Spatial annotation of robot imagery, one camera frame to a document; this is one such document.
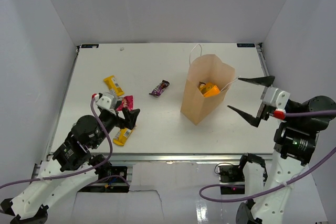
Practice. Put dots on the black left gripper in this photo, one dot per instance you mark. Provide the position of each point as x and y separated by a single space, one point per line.
129 121

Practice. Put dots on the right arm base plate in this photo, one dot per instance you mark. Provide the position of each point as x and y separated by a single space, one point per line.
232 178

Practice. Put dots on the yellow snack bar wrapper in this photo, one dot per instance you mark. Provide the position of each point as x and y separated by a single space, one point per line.
122 136

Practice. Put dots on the blue label sticker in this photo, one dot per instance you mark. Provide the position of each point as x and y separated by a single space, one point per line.
89 46
245 45

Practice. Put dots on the blue label sticker right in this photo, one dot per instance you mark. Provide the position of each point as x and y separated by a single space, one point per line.
245 45

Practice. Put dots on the blue label sticker left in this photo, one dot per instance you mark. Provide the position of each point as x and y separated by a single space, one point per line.
89 46

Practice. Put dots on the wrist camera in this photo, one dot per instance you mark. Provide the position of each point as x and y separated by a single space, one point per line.
276 100
106 101

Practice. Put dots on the aluminium table frame rail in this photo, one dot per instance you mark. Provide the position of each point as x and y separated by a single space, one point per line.
171 157

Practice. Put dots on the brown paper bag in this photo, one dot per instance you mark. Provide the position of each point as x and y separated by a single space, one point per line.
205 69

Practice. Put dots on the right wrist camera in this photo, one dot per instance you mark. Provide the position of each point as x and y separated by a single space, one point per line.
276 100

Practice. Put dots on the large orange gummy bag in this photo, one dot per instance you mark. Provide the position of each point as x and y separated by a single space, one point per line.
208 89

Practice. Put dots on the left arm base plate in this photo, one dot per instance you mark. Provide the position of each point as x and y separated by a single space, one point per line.
113 181

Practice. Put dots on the purple chocolate bar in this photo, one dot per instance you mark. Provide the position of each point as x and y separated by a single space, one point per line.
160 88

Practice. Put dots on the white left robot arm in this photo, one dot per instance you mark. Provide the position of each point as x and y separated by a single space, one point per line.
71 168

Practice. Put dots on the small yellow snack packet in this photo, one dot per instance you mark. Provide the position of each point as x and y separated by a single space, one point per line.
113 86

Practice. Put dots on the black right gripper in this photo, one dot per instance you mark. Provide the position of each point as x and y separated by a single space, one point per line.
264 112

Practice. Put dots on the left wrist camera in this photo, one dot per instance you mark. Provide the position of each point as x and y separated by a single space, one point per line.
106 101

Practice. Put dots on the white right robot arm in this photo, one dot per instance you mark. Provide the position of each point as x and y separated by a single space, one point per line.
295 141

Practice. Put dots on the pink red candy packet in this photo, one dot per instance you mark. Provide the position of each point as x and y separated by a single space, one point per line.
126 102

